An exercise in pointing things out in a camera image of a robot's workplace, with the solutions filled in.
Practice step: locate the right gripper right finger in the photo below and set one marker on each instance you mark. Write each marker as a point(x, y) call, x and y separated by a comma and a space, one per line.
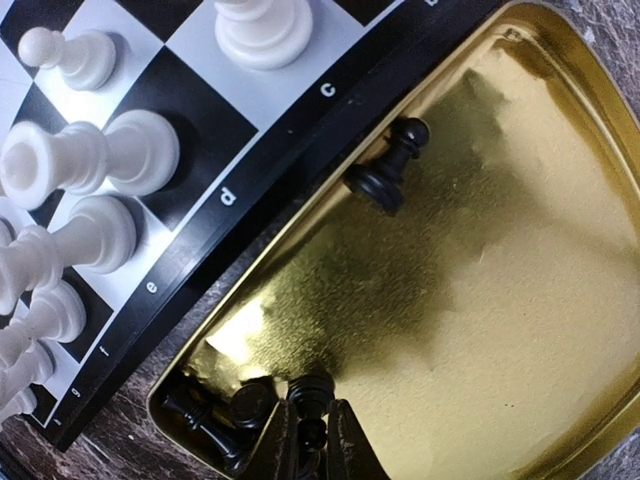
point(349, 452)

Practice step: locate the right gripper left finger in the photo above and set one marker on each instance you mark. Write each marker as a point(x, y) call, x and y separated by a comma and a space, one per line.
point(275, 455)

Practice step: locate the gold metal tray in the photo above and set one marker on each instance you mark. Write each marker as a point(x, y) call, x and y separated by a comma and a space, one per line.
point(488, 330)

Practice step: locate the black white chess board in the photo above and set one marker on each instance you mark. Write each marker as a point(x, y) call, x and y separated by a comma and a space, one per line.
point(370, 53)

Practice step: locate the pile of black chess pieces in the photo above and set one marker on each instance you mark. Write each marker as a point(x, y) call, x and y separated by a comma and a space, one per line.
point(232, 428)

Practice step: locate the white chess pieces row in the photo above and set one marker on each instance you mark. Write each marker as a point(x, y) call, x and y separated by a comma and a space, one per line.
point(116, 121)

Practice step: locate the lone black pawn in tray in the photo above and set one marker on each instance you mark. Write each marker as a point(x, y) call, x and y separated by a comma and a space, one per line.
point(380, 179)

